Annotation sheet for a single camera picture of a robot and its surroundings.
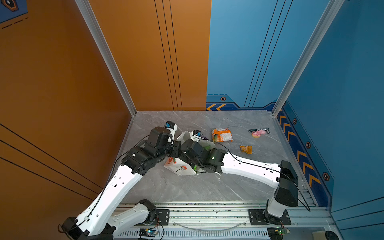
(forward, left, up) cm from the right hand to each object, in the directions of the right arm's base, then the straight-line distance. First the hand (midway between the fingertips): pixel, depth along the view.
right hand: (177, 150), depth 74 cm
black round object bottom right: (-33, -64, -12) cm, 73 cm away
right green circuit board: (-31, -49, -22) cm, 62 cm away
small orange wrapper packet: (+13, -42, -20) cm, 49 cm away
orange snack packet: (+21, -25, -16) cm, 37 cm away
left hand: (+1, -2, +6) cm, 7 cm away
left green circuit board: (-31, +14, -23) cm, 41 cm away
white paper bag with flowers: (-7, -1, -1) cm, 8 cm away
